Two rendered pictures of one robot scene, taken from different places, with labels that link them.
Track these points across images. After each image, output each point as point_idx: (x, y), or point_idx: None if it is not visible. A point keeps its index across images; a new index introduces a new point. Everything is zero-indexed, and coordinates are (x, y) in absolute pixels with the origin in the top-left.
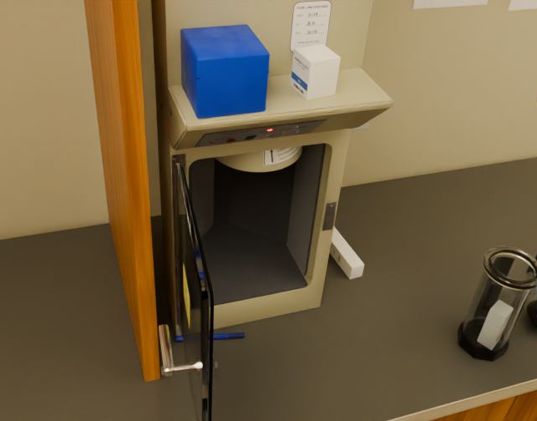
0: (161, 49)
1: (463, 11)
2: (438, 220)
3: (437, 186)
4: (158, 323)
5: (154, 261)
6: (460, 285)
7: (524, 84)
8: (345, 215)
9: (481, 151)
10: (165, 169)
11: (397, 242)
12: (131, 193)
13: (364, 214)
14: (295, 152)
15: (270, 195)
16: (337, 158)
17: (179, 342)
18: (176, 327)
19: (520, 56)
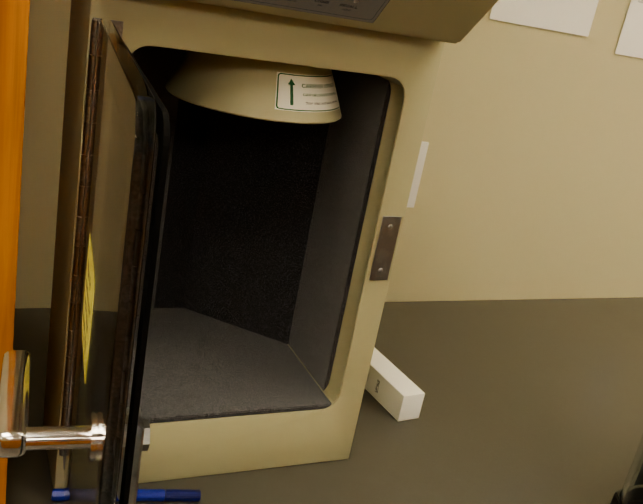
0: None
1: (557, 40)
2: (528, 354)
3: (515, 315)
4: (19, 467)
5: (33, 369)
6: (589, 442)
7: (630, 178)
8: (378, 335)
9: (570, 278)
10: (76, 78)
11: (469, 377)
12: None
13: (409, 337)
14: (332, 105)
15: (265, 244)
16: (412, 118)
17: (58, 502)
18: (57, 468)
19: (627, 131)
